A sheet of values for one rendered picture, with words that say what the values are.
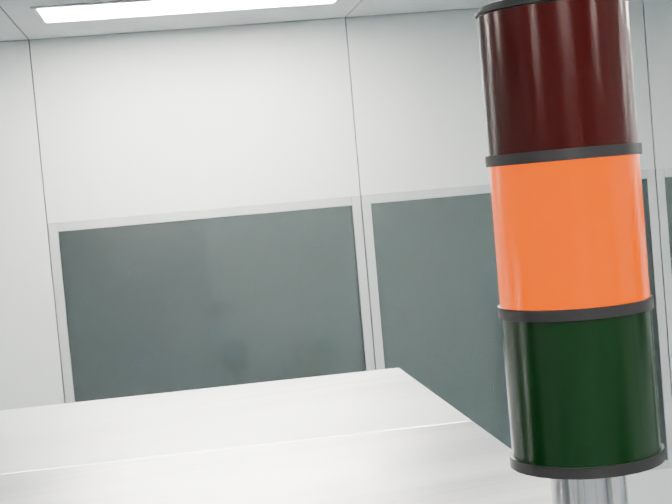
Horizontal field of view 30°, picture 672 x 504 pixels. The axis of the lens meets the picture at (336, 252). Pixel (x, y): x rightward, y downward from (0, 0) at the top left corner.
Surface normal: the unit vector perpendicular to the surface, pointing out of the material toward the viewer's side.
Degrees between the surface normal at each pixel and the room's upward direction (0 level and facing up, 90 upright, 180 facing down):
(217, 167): 90
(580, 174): 90
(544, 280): 90
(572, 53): 90
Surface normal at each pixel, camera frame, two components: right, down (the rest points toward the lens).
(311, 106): 0.13, 0.04
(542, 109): -0.40, 0.08
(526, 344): -0.77, 0.10
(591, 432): -0.11, 0.06
